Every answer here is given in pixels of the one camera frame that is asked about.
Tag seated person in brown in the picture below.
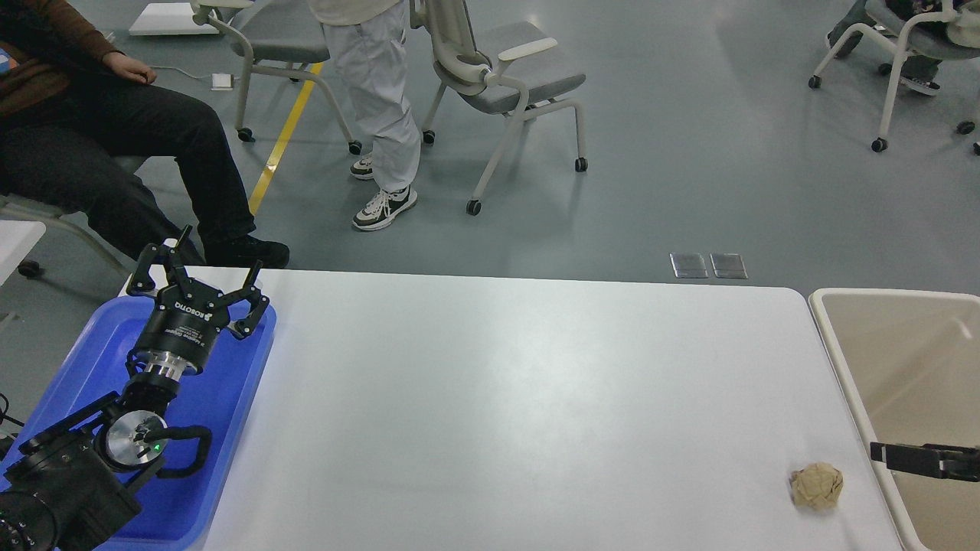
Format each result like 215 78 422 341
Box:
1 1 290 269

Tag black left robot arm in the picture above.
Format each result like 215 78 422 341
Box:
2 235 270 550

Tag blue plastic tray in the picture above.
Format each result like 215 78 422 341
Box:
0 295 277 551

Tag grey office chair left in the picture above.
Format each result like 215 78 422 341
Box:
191 1 363 155

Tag white flat board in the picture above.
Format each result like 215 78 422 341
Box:
127 2 218 36

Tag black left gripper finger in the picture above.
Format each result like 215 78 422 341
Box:
126 227 193 298
220 260 270 341

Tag white floor socket box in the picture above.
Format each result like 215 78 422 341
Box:
211 73 234 91

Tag beige plastic bin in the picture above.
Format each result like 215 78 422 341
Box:
808 289 979 550

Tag grey office chair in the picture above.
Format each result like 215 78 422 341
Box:
191 1 363 155
808 1 978 152
410 1 589 216

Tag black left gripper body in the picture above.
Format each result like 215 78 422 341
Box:
126 282 230 377

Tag standing person white trousers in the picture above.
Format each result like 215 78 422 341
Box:
308 1 421 231

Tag white side table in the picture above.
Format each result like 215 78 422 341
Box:
1 220 46 285

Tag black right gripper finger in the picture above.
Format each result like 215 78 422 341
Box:
869 442 979 482

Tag grey office chair right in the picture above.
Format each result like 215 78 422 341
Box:
808 1 978 152

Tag left floor outlet plate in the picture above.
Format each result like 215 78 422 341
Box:
669 252 708 279

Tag grey office chair centre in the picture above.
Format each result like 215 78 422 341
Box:
410 1 589 216

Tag seated person far right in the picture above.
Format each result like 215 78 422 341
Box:
824 1 979 96

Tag brown paper ball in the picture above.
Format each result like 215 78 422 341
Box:
789 461 844 510

